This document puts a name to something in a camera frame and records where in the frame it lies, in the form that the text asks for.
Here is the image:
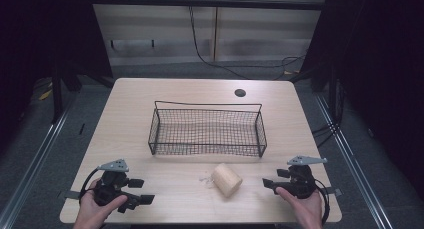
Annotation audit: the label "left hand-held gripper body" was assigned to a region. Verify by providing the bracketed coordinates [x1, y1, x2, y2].
[93, 158, 130, 207]

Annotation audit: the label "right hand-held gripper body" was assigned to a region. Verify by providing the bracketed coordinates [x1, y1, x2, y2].
[287, 155, 329, 200]

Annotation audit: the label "tan cylindrical bread roll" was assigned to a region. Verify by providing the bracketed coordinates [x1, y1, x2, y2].
[212, 162, 244, 199]

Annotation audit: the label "black wire mesh basket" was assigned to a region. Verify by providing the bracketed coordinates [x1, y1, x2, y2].
[147, 100, 268, 159]

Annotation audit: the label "person's right hand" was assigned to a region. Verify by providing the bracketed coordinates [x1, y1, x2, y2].
[275, 186, 324, 229]

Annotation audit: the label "person's left hand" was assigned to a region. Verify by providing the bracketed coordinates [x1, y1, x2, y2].
[73, 178, 129, 229]

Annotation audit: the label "pale crumbs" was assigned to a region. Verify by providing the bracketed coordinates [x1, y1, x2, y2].
[198, 175, 215, 187]

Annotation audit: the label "black metal stand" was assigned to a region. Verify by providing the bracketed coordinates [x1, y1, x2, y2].
[50, 67, 65, 125]

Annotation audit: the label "yellow floor tape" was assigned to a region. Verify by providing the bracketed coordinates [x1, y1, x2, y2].
[37, 82, 54, 102]

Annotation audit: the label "black curtain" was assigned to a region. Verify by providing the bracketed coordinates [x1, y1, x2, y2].
[0, 0, 114, 153]
[289, 0, 424, 203]

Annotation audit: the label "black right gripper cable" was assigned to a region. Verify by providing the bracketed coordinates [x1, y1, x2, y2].
[312, 178, 332, 225]

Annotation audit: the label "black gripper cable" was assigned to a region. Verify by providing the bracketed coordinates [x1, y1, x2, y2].
[78, 167, 102, 204]
[312, 178, 332, 225]

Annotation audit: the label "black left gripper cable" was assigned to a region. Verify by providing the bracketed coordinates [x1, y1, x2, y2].
[78, 167, 102, 204]

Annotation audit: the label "grey strap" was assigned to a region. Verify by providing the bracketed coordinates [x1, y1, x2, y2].
[59, 190, 82, 201]
[323, 186, 344, 197]

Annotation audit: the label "aluminium floor rail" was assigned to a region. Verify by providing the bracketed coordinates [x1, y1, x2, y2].
[0, 102, 73, 229]
[314, 93, 396, 229]

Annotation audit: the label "black floor cables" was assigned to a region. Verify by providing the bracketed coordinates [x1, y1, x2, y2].
[311, 122, 342, 149]

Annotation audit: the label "long black wall cable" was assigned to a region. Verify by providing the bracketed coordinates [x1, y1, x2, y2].
[187, 4, 308, 81]

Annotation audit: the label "black horizontal frame bar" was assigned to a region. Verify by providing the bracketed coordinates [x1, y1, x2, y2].
[89, 0, 330, 11]

